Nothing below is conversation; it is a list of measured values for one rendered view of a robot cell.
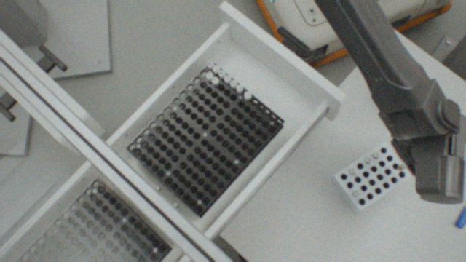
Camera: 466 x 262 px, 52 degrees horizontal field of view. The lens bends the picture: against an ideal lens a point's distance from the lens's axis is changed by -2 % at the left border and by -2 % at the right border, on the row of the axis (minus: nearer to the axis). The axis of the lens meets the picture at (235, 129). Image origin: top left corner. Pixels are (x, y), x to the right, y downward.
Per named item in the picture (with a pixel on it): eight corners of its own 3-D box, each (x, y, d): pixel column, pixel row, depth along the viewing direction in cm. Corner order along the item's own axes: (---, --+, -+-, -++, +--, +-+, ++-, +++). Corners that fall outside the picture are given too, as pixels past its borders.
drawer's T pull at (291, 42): (279, 28, 90) (280, 24, 89) (311, 52, 89) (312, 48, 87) (267, 41, 90) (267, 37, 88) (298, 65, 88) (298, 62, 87)
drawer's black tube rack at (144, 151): (214, 74, 95) (211, 60, 89) (282, 131, 91) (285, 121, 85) (134, 156, 90) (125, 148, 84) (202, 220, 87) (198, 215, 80)
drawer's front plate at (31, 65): (14, 44, 100) (-13, 18, 90) (107, 132, 94) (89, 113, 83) (8, 50, 100) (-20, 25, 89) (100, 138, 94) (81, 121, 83)
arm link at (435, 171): (445, 93, 60) (386, 103, 67) (440, 181, 57) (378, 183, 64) (486, 124, 67) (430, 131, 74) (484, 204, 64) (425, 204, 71)
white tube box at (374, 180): (380, 145, 97) (385, 140, 94) (406, 180, 95) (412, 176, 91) (330, 179, 96) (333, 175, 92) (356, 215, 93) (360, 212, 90)
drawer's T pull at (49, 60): (44, 46, 91) (41, 42, 90) (69, 69, 89) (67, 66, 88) (30, 59, 90) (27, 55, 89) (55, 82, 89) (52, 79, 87)
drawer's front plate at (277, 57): (226, 28, 100) (223, -1, 89) (337, 116, 93) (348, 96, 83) (220, 33, 99) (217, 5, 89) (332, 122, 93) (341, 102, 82)
